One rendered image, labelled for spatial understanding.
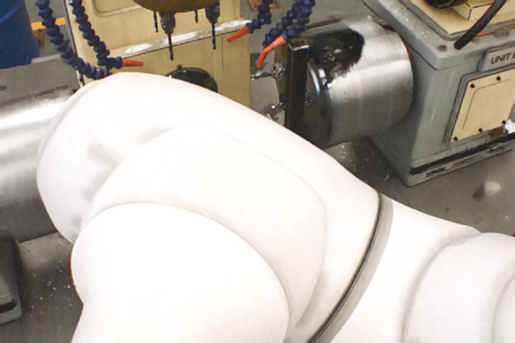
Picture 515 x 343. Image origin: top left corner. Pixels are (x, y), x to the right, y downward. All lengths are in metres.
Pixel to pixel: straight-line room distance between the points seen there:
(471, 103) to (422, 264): 0.97
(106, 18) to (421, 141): 0.69
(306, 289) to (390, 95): 0.87
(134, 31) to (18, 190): 0.43
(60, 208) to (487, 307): 0.19
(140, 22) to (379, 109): 0.51
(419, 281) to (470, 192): 1.09
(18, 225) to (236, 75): 0.53
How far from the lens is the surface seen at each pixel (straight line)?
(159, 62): 1.10
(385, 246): 0.27
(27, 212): 0.96
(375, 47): 1.09
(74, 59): 0.91
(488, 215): 1.32
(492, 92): 1.26
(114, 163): 0.25
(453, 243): 0.28
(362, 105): 1.07
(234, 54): 1.15
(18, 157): 0.94
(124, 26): 1.18
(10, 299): 1.12
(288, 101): 0.95
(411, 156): 1.26
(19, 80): 1.71
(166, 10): 0.89
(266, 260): 0.23
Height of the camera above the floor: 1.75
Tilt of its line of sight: 47 degrees down
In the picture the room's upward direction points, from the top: straight up
